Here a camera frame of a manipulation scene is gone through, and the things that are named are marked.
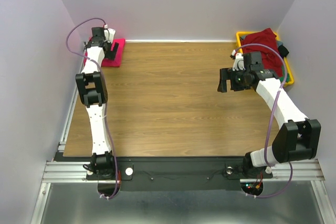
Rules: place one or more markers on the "yellow plastic bin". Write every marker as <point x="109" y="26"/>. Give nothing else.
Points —
<point x="271" y="39"/>

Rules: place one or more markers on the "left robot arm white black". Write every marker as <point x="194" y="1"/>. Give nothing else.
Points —
<point x="93" y="95"/>

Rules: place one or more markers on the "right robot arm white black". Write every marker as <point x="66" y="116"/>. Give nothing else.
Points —
<point x="298" y="136"/>

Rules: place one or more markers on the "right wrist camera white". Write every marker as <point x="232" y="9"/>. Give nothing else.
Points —
<point x="238" y="61"/>

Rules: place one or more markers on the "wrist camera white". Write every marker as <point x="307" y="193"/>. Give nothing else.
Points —
<point x="109" y="34"/>
<point x="238" y="61"/>

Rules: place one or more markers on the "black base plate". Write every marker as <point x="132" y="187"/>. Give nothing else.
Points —
<point x="176" y="173"/>

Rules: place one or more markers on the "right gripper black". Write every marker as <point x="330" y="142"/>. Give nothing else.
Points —
<point x="227" y="74"/>

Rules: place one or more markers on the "pink t shirt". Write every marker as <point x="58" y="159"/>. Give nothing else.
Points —
<point x="118" y="53"/>

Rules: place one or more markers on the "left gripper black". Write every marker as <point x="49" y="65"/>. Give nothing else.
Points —
<point x="110" y="54"/>

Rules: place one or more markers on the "green t shirt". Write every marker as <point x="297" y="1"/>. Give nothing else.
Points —
<point x="289" y="77"/>

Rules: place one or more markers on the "aluminium frame rail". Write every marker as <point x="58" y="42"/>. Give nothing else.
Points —
<point x="73" y="172"/>

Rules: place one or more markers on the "black garment in bin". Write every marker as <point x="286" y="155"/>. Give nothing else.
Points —
<point x="283" y="51"/>

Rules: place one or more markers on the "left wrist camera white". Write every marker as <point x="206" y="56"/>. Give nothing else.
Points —
<point x="109" y="34"/>

